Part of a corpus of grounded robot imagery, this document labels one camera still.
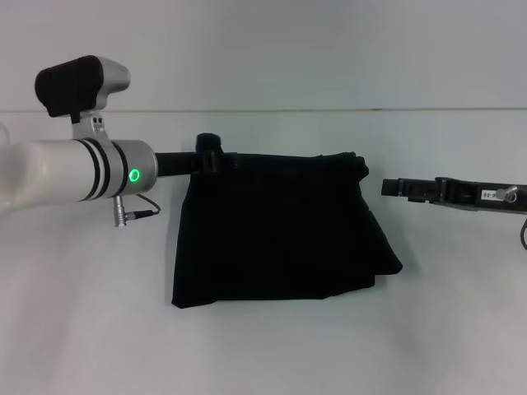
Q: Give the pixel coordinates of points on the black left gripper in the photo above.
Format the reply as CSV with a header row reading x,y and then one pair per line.
x,y
181,163

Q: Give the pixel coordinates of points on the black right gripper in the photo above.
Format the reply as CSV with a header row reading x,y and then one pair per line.
x,y
477,195

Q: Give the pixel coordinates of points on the black shirt with white print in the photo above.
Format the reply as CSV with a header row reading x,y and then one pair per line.
x,y
267,226

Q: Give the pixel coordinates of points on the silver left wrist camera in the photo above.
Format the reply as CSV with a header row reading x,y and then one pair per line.
x,y
80,88

